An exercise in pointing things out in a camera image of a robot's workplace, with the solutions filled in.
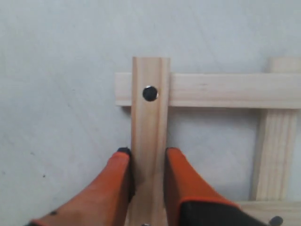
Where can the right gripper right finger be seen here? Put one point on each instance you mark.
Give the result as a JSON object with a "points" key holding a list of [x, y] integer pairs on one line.
{"points": [[191, 201]]}

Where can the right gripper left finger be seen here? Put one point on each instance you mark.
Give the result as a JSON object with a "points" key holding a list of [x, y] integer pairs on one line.
{"points": [[104, 202]]}

